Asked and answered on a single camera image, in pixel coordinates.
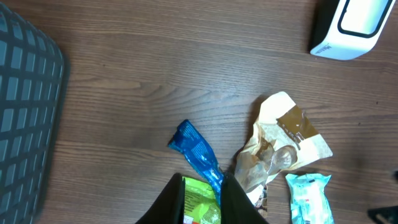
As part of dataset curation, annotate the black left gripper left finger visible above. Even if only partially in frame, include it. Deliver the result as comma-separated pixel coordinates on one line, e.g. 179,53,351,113
136,173,185,224

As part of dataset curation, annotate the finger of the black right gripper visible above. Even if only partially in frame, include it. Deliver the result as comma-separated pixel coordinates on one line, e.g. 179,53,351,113
367,205,398,224

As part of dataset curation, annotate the blue snack bar wrapper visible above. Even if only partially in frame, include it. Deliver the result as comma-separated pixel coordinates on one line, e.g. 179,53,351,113
168,119,224,205

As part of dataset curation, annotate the beige foil snack pouch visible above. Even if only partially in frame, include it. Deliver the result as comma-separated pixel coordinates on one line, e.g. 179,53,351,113
234,91,333,218

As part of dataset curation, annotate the mint green snack packet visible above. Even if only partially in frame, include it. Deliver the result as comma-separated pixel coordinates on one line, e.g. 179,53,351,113
285,174,335,224

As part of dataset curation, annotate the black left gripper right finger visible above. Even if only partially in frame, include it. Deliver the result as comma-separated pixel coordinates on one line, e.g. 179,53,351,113
220,172,268,224

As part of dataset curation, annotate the grey plastic mesh basket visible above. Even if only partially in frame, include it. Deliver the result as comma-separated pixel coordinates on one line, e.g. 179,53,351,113
1,4,70,224

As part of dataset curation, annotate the white barcode scanner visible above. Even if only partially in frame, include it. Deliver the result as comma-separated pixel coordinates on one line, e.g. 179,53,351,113
309,0,396,60

